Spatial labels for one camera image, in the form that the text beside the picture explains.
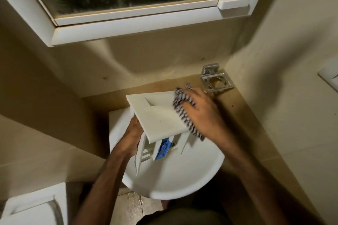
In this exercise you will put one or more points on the person's left hand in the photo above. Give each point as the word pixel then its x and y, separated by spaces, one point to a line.
pixel 130 140

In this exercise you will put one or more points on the person's right hand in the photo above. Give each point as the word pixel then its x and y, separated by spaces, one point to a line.
pixel 208 116

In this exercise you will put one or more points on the black white checkered cloth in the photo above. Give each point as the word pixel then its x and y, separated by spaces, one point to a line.
pixel 184 116

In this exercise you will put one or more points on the white detergent drawer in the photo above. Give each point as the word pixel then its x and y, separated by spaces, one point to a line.
pixel 158 119

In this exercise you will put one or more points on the person's right forearm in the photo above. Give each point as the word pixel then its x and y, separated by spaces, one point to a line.
pixel 256 180

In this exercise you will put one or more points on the person's left forearm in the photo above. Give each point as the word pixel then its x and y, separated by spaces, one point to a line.
pixel 97 190

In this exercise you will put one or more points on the person's dark shorts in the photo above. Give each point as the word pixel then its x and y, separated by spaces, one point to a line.
pixel 184 217

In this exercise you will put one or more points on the chrome soap dish holder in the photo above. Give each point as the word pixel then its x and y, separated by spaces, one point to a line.
pixel 215 82

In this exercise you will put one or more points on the white ceramic sink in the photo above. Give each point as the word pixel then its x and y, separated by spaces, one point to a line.
pixel 174 180

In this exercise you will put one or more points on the white mirror cabinet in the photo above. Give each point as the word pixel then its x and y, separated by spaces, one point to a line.
pixel 145 25

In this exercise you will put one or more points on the white toilet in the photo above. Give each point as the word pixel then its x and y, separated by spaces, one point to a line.
pixel 29 209

